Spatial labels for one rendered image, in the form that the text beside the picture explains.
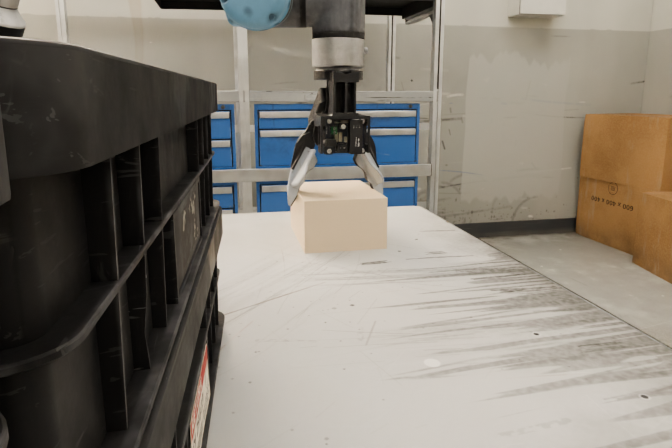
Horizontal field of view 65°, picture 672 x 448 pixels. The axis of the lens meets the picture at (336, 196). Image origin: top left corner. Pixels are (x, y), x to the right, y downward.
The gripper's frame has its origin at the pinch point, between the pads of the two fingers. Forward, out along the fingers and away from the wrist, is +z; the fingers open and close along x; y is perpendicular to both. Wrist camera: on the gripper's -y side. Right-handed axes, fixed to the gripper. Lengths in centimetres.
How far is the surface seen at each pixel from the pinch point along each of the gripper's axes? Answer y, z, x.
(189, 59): -227, -34, -34
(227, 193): -141, 25, -17
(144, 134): 61, -16, -19
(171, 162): 49, -13, -19
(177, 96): 54, -17, -18
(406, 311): 30.0, 5.1, 1.4
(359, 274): 18.1, 5.2, -0.6
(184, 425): 54, -1, -19
